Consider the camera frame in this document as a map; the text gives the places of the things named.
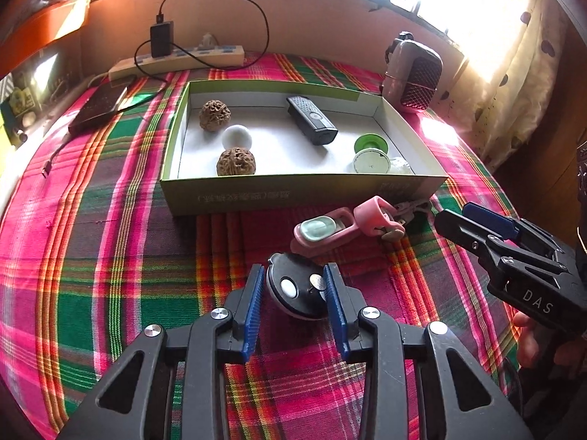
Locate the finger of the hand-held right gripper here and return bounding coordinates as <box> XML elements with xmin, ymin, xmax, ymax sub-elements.
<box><xmin>462</xmin><ymin>202</ymin><xmax>566</xmax><ymax>263</ymax></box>
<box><xmin>433</xmin><ymin>209</ymin><xmax>574</xmax><ymax>285</ymax></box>

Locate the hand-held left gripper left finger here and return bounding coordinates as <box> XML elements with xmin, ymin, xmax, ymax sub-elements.
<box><xmin>57</xmin><ymin>263</ymin><xmax>267</xmax><ymax>440</ymax></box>

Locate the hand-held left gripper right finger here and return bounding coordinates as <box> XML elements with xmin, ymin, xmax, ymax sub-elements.
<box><xmin>321</xmin><ymin>263</ymin><xmax>535</xmax><ymax>440</ymax></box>

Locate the black round disc holder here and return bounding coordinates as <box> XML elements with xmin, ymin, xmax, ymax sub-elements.
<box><xmin>266</xmin><ymin>252</ymin><xmax>333</xmax><ymax>320</ymax></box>

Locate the pink clipper with teal pad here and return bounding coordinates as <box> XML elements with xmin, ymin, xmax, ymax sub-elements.
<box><xmin>290</xmin><ymin>208</ymin><xmax>356</xmax><ymax>254</ymax></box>

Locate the pink loop clip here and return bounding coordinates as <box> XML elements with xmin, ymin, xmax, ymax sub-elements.
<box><xmin>353</xmin><ymin>195</ymin><xmax>406</xmax><ymax>240</ymax></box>

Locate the green and white spool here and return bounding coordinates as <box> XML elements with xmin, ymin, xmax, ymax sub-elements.
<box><xmin>352</xmin><ymin>134</ymin><xmax>391</xmax><ymax>174</ymax></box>

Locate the green cardboard box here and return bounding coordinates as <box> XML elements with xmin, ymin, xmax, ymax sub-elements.
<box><xmin>159</xmin><ymin>80</ymin><xmax>449</xmax><ymax>217</ymax></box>

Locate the white round knob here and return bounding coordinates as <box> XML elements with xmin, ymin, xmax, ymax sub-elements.
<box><xmin>221</xmin><ymin>125</ymin><xmax>253</xmax><ymax>150</ymax></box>

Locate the black rectangular light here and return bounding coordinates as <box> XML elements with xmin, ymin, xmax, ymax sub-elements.
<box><xmin>287</xmin><ymin>95</ymin><xmax>339</xmax><ymax>146</ymax></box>

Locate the brown walnut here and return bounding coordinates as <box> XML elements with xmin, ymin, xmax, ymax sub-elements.
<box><xmin>217</xmin><ymin>147</ymin><xmax>255</xmax><ymax>177</ymax></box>
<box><xmin>198</xmin><ymin>99</ymin><xmax>231</xmax><ymax>133</ymax></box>

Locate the person's right hand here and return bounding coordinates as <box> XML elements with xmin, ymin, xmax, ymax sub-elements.
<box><xmin>513</xmin><ymin>312</ymin><xmax>587</xmax><ymax>371</ymax></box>

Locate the dotted white curtain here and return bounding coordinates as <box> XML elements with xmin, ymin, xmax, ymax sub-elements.
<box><xmin>459</xmin><ymin>0</ymin><xmax>579</xmax><ymax>170</ymax></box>

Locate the black smartphone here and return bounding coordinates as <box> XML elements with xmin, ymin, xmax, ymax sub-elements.
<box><xmin>68</xmin><ymin>83</ymin><xmax>131</xmax><ymax>135</ymax></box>

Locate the beige power strip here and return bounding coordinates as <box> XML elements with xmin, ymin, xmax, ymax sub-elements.
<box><xmin>109</xmin><ymin>45</ymin><xmax>245</xmax><ymax>81</ymax></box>

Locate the black charger adapter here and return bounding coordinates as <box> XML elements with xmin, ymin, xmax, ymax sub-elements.
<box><xmin>150</xmin><ymin>21</ymin><xmax>176</xmax><ymax>58</ymax></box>

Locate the glass tank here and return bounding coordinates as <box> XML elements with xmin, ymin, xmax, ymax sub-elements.
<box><xmin>0</xmin><ymin>41</ymin><xmax>88</xmax><ymax>102</ymax></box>

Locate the orange plastic tray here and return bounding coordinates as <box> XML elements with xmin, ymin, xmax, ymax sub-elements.
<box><xmin>0</xmin><ymin>0</ymin><xmax>90</xmax><ymax>56</ymax></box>

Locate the short black plug cable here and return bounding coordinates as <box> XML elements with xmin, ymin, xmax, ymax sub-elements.
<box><xmin>40</xmin><ymin>131</ymin><xmax>74</xmax><ymax>179</ymax></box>

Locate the long black charging cable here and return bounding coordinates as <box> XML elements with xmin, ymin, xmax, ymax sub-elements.
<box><xmin>117</xmin><ymin>0</ymin><xmax>271</xmax><ymax>113</ymax></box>

